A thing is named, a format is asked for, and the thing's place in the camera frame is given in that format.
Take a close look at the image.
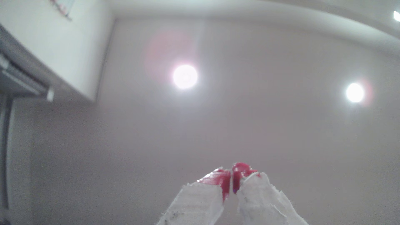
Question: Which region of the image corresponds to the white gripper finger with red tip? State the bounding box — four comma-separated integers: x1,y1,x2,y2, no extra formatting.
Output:
232,162,309,225
156,168,231,225

